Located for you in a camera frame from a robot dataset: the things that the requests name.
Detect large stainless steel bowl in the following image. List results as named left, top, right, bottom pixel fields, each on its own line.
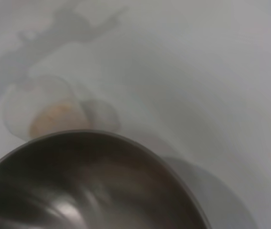
left=0, top=129, right=210, bottom=229

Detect beige rice grains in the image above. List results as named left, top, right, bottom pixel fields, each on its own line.
left=29, top=100, right=91, bottom=139

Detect clear plastic measuring cup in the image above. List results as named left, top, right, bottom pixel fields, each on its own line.
left=2, top=74, right=121, bottom=142

